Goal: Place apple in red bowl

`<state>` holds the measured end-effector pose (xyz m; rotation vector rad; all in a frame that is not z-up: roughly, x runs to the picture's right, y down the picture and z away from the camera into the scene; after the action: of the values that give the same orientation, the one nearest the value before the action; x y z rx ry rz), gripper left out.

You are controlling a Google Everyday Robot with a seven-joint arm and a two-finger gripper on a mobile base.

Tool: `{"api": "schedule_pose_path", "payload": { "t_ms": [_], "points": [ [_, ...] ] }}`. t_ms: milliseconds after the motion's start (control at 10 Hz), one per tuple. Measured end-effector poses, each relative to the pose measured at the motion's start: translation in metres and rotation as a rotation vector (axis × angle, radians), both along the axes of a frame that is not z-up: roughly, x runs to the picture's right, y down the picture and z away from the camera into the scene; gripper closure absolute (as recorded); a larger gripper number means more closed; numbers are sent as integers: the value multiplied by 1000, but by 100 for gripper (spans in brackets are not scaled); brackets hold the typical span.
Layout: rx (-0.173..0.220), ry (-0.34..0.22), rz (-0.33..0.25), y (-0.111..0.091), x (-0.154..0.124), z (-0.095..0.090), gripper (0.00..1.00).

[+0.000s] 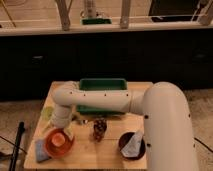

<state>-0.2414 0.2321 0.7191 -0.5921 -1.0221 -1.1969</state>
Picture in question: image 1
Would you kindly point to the orange apple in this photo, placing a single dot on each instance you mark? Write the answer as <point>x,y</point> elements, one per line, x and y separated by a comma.
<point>58,139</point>

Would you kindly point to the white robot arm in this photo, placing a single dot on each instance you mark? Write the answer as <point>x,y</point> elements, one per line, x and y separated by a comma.
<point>167,119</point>

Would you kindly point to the dark brown bowl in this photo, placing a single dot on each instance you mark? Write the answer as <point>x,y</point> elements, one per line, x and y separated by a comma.
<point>124,139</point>

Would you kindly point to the red bowl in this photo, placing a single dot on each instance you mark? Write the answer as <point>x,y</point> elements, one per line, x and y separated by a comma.
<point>57,152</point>

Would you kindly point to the green plastic bin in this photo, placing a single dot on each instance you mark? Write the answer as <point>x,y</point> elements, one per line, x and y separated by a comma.
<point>93,84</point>

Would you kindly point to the brown pine cone object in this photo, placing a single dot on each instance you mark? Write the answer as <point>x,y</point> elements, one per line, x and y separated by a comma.
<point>99,129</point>

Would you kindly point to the wooden table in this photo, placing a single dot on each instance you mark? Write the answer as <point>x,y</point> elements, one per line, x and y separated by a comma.
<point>86,153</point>

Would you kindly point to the yellow-green object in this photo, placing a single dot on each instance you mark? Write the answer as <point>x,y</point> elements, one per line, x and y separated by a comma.
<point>46,113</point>

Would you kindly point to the green tray in background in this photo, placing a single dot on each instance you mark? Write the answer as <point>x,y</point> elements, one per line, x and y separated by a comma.
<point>94,21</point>

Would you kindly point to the white crumpled packet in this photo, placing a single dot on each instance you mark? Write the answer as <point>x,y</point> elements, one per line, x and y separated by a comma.
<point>132,148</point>

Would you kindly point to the black cabinet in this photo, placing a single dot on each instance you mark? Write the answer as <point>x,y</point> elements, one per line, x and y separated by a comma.
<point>30,63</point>

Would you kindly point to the blue cloth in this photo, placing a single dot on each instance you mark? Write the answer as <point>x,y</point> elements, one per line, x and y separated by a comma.
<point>40,153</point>

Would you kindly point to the black pole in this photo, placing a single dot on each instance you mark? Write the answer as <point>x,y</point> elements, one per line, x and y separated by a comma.
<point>16,148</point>

